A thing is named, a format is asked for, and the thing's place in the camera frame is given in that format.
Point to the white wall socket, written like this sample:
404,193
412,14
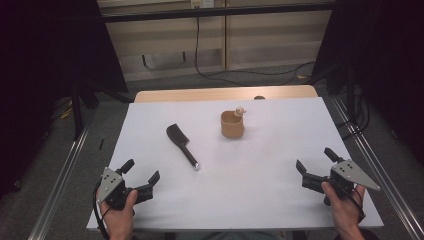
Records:
202,3

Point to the light wooden table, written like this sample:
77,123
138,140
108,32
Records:
200,94

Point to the person's left hand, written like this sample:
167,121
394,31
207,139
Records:
118,216

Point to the black metal stand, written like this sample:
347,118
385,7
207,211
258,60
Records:
77,110

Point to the black curtain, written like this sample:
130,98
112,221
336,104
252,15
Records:
383,66
40,83

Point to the small pale figure on cup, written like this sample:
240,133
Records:
239,111

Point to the small dark round knob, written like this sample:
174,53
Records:
259,97

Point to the aluminium rail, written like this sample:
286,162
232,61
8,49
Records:
383,173
58,186

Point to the tan cup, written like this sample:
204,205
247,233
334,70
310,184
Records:
231,126

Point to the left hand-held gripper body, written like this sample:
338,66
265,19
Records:
113,191

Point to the small black floor piece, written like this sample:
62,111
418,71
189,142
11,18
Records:
101,144

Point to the black horizontal bar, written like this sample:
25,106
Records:
216,13

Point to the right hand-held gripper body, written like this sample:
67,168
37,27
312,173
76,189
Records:
343,176

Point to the yellow floor object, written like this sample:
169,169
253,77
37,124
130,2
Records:
66,113

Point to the person's right hand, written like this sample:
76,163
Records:
343,210

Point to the white table cover sheet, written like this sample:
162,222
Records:
253,186

